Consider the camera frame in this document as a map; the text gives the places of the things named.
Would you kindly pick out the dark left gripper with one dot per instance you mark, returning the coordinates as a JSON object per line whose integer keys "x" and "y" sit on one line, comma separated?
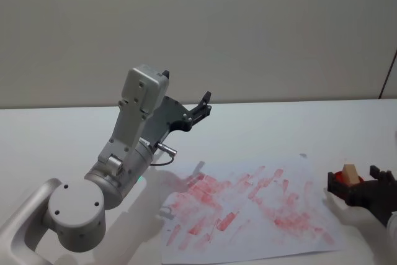
{"x": 162, "y": 119}

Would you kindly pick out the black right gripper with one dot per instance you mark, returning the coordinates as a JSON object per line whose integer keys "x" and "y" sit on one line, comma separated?
{"x": 375, "y": 200}

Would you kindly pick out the wooden stamp block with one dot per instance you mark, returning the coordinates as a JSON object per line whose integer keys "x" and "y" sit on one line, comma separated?
{"x": 350, "y": 175}

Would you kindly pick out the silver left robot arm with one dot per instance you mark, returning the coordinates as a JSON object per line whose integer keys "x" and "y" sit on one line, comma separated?
{"x": 77, "y": 212}

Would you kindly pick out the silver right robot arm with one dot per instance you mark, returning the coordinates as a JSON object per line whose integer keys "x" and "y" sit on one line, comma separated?
{"x": 392, "y": 224}

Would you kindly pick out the black case red ink pad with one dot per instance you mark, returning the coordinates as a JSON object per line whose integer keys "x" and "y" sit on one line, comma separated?
{"x": 338, "y": 179}

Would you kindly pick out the white table cloth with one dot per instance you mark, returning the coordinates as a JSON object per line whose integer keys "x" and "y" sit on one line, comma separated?
{"x": 263, "y": 128}

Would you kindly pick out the white paper with red stamps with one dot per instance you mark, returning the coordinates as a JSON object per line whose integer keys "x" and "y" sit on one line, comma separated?
{"x": 248, "y": 209}

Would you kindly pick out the dark post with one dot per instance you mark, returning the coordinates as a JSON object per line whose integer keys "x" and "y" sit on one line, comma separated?
{"x": 388, "y": 72}

